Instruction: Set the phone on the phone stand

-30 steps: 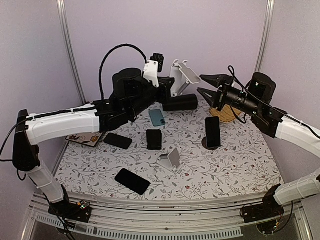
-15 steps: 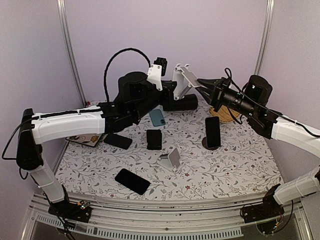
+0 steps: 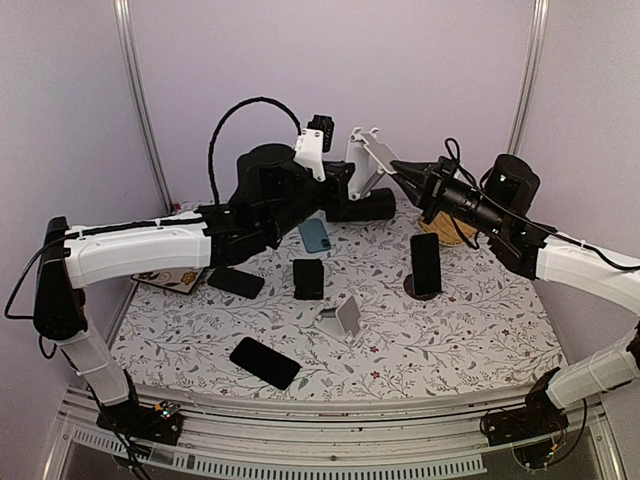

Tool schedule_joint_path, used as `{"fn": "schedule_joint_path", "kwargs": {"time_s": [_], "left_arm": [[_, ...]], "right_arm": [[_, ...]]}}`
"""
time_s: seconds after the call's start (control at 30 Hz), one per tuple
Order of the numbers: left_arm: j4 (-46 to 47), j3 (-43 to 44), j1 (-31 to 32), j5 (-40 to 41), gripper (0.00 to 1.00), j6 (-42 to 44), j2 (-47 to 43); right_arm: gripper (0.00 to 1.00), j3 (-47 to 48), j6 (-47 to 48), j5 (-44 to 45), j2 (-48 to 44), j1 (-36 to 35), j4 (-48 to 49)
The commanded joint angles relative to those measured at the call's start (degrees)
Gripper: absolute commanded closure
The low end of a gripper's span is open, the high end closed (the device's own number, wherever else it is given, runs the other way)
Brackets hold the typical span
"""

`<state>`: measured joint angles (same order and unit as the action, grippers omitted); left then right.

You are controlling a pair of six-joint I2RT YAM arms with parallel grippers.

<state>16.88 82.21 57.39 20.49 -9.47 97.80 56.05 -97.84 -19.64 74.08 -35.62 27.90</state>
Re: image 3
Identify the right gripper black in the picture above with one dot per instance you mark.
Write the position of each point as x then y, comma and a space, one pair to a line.
435, 176

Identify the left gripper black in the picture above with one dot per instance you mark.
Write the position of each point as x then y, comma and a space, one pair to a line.
340, 173

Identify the white folding phone stand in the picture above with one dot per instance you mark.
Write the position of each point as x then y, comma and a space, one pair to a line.
372, 160

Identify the blue smartphone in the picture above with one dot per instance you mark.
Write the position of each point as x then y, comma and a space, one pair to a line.
426, 265

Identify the round wooden base phone stand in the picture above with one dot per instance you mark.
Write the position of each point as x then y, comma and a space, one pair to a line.
409, 290

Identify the black smartphone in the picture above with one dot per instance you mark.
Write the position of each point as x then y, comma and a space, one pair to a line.
265, 363
236, 282

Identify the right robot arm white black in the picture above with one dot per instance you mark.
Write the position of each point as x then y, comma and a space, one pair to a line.
496, 206

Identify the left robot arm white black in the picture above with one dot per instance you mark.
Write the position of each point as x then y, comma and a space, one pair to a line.
279, 187

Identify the black folding phone stand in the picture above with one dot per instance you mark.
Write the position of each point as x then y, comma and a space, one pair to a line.
308, 278

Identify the grey white phone stand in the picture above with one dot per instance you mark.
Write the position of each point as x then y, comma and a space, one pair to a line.
343, 323

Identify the black cylinder speaker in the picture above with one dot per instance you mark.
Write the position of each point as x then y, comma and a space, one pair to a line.
380, 204

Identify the teal smartphone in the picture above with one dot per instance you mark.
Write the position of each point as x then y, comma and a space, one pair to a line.
314, 236

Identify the woven bamboo tray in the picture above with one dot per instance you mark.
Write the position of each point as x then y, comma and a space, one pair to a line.
450, 232

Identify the floral table mat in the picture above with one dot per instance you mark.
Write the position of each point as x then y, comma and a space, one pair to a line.
366, 339

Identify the floral square coaster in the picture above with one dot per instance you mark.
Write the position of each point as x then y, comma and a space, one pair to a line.
178, 280

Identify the black smartphone front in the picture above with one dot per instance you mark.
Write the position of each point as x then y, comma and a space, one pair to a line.
265, 363

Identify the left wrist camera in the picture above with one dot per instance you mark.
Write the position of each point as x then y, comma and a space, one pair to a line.
312, 143

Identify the right aluminium corner post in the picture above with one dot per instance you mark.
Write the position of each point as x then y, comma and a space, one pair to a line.
532, 62

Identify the aluminium corner post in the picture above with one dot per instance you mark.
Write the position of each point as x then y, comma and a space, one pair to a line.
532, 62
125, 30

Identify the front aluminium rail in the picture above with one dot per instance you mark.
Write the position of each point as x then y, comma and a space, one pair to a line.
448, 410

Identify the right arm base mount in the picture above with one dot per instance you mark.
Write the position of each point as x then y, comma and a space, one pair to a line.
536, 417

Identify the left aluminium corner post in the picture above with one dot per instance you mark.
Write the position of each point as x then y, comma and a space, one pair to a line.
125, 30

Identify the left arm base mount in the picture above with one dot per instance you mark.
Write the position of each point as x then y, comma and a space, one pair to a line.
161, 423

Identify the perforated cable tray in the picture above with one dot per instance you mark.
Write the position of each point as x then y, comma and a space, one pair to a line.
322, 448

